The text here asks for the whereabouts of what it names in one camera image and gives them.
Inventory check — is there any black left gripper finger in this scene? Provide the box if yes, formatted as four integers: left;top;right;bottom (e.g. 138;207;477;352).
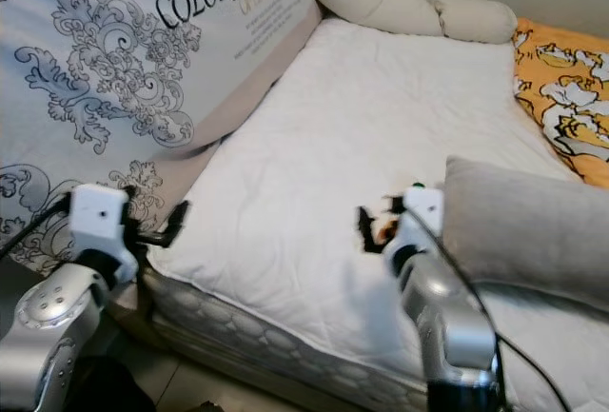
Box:
164;201;190;249

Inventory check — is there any small orange label bottle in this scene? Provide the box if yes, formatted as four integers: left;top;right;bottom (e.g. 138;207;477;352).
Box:
377;182;427;245

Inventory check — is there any grey pillow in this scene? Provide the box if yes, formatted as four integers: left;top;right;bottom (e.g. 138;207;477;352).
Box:
441;155;609;313

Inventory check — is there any white quilted mattress pad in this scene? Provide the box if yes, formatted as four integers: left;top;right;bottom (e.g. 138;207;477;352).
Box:
147;17;609;408

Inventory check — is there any grey patterned mattress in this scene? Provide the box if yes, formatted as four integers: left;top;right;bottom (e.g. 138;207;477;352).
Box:
138;269;439;412

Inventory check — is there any grey floral printed quilt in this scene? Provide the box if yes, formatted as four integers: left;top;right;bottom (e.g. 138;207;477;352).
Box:
0;0;324;270

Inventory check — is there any orange cartoon print blanket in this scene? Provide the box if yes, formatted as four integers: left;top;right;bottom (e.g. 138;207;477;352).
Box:
512;17;609;189

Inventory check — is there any beige rolled bolster cushion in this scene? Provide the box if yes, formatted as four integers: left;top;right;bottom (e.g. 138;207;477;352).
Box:
309;0;519;45

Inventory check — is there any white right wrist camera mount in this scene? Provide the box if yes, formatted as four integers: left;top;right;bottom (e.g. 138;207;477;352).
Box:
402;186;445;251

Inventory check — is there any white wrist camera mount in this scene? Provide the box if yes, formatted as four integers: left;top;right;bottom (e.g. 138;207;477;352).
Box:
402;186;445;251
70;182;132;263

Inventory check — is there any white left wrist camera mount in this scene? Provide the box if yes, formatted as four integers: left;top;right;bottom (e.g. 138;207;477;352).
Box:
70;182;132;263

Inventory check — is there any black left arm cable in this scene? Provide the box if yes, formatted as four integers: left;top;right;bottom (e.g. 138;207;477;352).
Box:
0;198;73;256

